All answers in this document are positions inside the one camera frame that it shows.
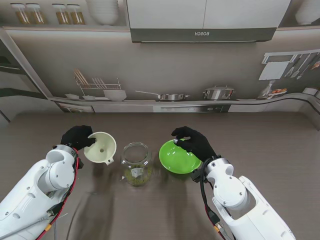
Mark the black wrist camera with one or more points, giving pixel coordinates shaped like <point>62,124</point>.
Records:
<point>80,163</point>
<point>196,175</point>

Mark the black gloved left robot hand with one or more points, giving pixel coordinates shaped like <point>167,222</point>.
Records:
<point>77,137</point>

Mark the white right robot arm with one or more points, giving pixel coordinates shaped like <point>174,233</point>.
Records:
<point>240,197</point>

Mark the cream plastic funnel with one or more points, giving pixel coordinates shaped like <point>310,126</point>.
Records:
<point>100,147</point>

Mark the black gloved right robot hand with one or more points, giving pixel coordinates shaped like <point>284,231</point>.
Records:
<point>197,146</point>

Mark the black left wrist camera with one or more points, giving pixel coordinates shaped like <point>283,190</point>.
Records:
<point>80,163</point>

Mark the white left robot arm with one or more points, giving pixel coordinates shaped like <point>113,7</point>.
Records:
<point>32,190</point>

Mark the bright green plastic bowl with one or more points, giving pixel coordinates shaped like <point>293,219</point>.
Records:
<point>178,160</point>

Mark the pile of green mung beans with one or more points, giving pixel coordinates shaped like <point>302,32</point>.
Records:
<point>137,176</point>

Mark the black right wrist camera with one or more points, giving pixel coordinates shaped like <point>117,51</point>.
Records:
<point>196,175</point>

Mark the clear glass jar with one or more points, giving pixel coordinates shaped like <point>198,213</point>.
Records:
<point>137,162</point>

